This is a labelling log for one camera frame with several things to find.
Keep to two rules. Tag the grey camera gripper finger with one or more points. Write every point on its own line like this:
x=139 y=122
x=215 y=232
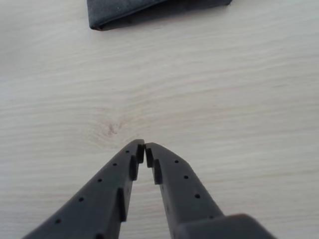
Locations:
x=99 y=199
x=184 y=199

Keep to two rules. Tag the dark grey mat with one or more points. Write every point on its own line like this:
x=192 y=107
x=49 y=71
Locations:
x=129 y=10

